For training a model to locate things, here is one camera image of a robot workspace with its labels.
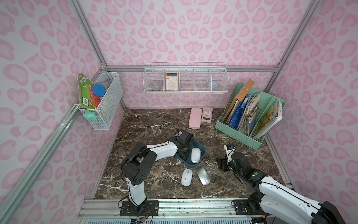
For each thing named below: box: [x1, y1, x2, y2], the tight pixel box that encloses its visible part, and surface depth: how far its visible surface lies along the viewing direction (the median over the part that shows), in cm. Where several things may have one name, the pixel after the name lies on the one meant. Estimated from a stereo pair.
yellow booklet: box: [253, 98, 283, 140], surface depth 87 cm
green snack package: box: [77, 72, 101, 109], surface depth 72 cm
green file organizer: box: [214, 82, 288, 150], surface depth 95 cm
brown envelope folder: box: [221, 78, 255, 123], surface depth 86 cm
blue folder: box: [228, 94, 251, 130], surface depth 95 cm
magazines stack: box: [245, 91, 262, 136], surface depth 90 cm
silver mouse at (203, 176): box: [196, 166, 211, 186], surface depth 85 cm
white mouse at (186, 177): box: [180, 168, 193, 187], surface depth 83 cm
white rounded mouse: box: [191, 147, 202, 164], surface depth 92 cm
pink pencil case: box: [188, 107, 202, 130], surface depth 113 cm
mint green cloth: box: [82, 109, 96, 119], surface depth 65 cm
